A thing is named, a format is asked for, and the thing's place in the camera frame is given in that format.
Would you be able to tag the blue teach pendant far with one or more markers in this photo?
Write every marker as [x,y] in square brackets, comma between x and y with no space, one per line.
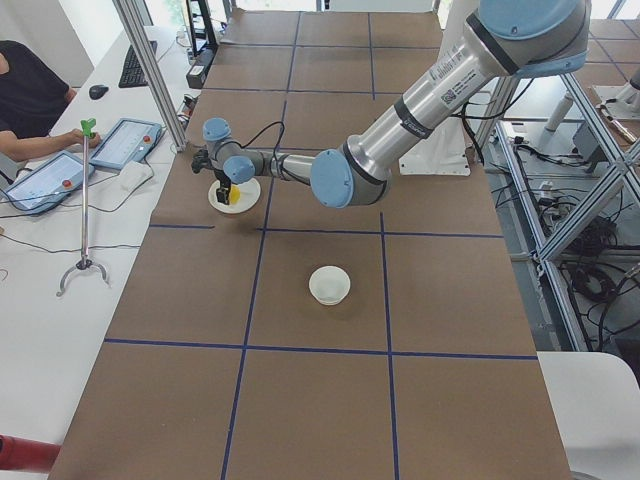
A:
[130,140]

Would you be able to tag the black box on table edge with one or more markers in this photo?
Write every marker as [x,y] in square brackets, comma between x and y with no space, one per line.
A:
[198,72]

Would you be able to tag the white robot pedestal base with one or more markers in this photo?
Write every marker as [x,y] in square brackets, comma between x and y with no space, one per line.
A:
[443,153]

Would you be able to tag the red object at corner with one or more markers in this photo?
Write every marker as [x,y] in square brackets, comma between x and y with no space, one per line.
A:
[19,454]

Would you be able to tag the person in black shirt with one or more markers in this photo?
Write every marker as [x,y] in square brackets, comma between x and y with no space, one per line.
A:
[33,98]

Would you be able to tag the white bowl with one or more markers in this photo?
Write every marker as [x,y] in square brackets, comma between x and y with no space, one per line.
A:
[329,285]

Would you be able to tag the white round plate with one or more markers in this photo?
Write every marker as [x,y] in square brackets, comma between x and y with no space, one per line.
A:
[250,194]

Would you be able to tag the aluminium frame post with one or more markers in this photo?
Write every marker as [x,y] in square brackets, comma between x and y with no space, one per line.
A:
[134,28]

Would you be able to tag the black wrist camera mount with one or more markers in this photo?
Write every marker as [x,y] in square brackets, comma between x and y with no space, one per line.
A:
[200,161]

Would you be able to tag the black computer mouse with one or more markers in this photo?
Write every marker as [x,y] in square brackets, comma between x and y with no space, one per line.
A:
[96,92]

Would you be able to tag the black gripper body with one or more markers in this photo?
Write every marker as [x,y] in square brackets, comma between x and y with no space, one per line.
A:
[220,177]

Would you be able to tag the white cloth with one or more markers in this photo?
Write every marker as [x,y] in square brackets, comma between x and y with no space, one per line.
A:
[133,175]

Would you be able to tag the blue teach pendant near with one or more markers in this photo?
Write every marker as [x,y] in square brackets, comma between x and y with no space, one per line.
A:
[46,186]

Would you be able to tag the grabber stick with green handle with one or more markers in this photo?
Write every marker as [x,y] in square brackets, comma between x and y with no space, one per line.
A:
[85,263]

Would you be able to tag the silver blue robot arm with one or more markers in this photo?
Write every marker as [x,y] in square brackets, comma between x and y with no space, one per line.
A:
[519,39]

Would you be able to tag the blue teach pendant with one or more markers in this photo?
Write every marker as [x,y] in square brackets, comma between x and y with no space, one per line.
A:
[130,140]
[46,186]

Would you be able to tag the black keyboard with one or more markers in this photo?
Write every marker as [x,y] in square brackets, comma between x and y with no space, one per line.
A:
[132,74]

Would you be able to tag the yellow lemon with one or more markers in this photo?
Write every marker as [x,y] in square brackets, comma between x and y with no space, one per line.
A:
[234,194]

